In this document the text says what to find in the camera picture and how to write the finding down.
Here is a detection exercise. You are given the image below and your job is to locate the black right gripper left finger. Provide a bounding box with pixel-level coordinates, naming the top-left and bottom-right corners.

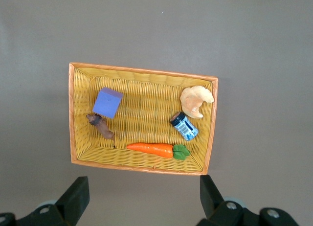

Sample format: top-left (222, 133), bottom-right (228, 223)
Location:
top-left (0, 176), bottom-right (90, 226)

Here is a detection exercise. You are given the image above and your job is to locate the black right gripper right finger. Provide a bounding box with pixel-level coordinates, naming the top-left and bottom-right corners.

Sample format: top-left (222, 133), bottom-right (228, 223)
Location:
top-left (199, 174), bottom-right (301, 226)

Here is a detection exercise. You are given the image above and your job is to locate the small jar blue white label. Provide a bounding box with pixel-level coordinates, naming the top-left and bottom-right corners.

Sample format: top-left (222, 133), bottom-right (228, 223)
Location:
top-left (169, 112), bottom-right (199, 141)

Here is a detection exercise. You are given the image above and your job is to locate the brown toy root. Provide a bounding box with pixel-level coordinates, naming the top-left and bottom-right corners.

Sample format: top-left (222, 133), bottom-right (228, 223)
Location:
top-left (86, 113), bottom-right (116, 149)

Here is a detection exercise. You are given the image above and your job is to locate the orange toy carrot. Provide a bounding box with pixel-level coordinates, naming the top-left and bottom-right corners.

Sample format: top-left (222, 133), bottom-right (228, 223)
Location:
top-left (126, 142), bottom-right (191, 160)

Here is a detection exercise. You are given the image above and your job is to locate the toy croissant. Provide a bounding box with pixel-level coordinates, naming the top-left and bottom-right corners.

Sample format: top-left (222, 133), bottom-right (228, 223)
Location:
top-left (180, 85), bottom-right (215, 119)

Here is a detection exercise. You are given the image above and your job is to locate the purple foam cube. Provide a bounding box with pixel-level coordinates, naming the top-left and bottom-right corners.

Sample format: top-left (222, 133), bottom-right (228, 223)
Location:
top-left (92, 87), bottom-right (124, 119)

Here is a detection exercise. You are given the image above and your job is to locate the yellow wicker tray orange rim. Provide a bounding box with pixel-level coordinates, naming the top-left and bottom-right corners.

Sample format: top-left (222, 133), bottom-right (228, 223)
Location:
top-left (68, 62), bottom-right (219, 176)

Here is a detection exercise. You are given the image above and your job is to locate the brown table cover sheet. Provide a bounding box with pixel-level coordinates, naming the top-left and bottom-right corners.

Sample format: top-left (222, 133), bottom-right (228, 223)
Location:
top-left (0, 0), bottom-right (313, 226)

